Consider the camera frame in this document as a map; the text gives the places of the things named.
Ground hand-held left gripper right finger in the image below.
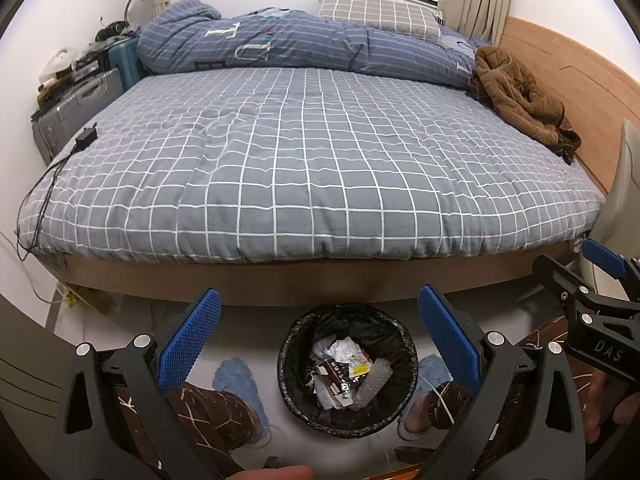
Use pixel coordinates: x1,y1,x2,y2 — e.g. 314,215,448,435
417,285,587,480

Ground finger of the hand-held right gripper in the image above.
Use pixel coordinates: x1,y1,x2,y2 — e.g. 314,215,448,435
532,254,601,311
582,238,630,281

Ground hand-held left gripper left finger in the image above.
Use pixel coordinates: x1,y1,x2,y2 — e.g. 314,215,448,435
52,287,223,480

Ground wastebasket with black liner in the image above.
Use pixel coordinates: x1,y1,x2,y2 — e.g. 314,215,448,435
277,302,418,440

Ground clear bubble wrap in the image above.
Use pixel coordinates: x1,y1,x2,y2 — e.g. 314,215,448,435
354,357,392,411

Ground white paper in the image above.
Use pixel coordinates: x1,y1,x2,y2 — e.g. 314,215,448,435
312,337,368,363

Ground person's right hand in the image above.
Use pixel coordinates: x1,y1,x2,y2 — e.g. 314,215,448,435
585,375,640,446

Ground person's left hand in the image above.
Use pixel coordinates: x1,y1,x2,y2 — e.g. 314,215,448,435
232,465,316,480

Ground fluffy blue slipper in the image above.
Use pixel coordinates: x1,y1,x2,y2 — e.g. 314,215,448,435
397,354,453,441
212,357,273,448

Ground person's left leg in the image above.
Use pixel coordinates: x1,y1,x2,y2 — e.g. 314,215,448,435
112,385,271,480

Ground brown cardboard piece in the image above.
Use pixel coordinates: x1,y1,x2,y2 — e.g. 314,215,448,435
65,285,123,313

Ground brown fleece garment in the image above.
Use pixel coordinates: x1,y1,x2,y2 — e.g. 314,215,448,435
467,45,583,165

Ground grey checked bedsheet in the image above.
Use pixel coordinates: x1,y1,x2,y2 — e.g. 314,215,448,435
15,65,606,266

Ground grey suitcase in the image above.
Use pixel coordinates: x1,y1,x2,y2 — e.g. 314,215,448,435
31,67,126,166

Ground teal suitcase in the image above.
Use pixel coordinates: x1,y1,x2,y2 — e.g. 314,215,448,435
107,35,146,92

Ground white plastic object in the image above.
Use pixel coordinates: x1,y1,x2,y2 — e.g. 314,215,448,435
39,47,76,92

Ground blue striped duvet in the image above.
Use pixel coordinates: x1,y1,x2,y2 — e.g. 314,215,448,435
136,0,493,90

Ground grey checked pillow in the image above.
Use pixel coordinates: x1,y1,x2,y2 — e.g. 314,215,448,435
317,0,446,45

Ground white cable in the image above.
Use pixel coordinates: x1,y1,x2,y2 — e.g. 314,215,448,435
382,360,458,468

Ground black charger cable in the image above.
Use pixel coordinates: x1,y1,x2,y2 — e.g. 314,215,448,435
15,145,81,261

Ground black tangled cables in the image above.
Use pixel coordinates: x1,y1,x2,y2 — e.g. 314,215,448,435
95,19,141,43

